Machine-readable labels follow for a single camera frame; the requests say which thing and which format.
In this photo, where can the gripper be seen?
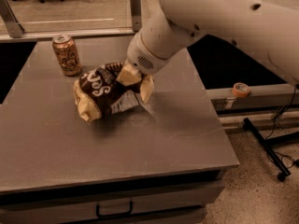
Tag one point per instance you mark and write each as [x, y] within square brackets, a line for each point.
[140, 57]

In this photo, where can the brown chip bag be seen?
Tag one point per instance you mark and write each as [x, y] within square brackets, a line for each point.
[98, 93]

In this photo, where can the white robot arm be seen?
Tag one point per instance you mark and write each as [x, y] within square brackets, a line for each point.
[268, 33]

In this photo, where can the orange soda can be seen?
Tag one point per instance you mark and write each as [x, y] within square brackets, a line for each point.
[66, 52]

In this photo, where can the orange tape roll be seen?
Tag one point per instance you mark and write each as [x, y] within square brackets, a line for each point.
[241, 90]

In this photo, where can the grey cabinet drawer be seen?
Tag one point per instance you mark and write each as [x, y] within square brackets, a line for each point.
[175, 204]

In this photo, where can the black stand leg with caster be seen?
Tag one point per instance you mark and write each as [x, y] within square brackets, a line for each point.
[284, 171]

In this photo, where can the middle metal glass bracket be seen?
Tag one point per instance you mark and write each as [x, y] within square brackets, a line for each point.
[136, 14]

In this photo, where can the metal glass bracket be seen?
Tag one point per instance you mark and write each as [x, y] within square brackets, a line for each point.
[14, 28]
[136, 14]

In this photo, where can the black drawer handle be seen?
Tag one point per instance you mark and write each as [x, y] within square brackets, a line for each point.
[114, 209]

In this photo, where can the left metal glass bracket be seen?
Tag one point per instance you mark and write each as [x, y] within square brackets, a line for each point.
[14, 28]

